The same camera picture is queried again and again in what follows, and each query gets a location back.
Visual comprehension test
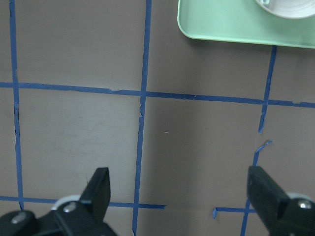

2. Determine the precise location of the light green plastic tray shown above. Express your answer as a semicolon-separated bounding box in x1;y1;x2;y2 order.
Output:
177;0;315;49

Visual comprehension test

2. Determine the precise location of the white round plate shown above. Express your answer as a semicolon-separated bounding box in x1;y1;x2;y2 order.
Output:
255;0;315;19

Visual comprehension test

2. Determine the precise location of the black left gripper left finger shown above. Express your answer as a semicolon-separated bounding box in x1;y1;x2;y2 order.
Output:
79;167;111;221

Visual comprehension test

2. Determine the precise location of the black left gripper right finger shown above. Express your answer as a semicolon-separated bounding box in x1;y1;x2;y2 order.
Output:
247;166;291;221

